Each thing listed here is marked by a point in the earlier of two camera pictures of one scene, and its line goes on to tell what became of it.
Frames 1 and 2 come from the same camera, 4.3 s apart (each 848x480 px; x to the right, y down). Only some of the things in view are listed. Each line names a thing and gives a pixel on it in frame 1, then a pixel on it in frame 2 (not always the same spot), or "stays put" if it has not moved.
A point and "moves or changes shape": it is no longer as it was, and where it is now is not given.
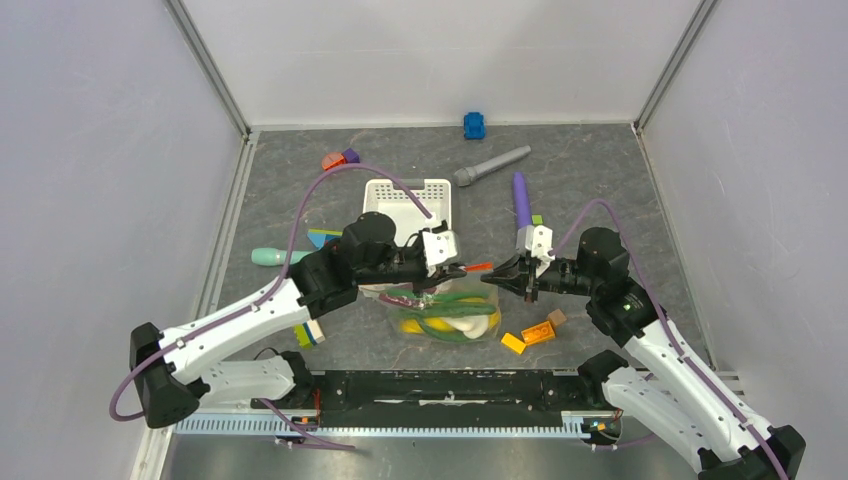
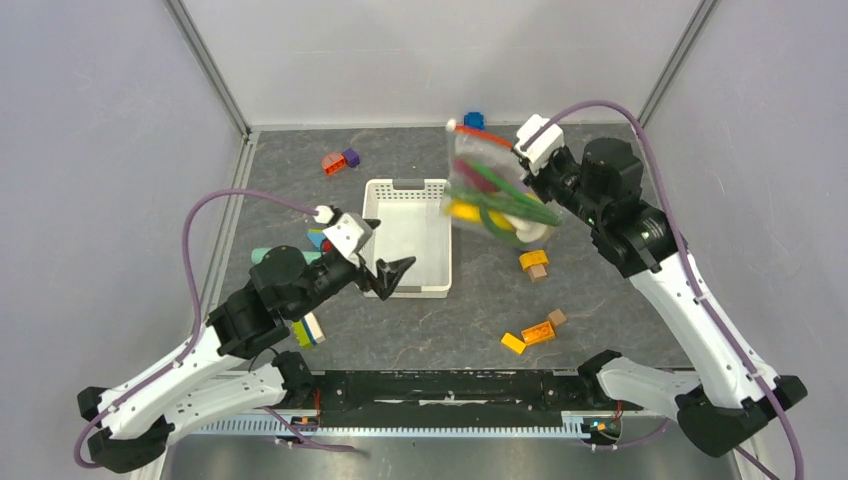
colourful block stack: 320,235 stays put
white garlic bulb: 472,326 moves or changes shape
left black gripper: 431,274 → 390,273
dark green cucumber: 453,309 → 525,205
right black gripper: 518,275 → 538,164
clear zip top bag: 464,309 → 487,194
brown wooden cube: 557,317 stays put
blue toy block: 474,126 stays put
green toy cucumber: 432,298 → 504,204
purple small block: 351,155 stays put
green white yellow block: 309,334 stays put
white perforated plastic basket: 408,215 stays put
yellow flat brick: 513,342 stays put
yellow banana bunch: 439,324 → 472,212
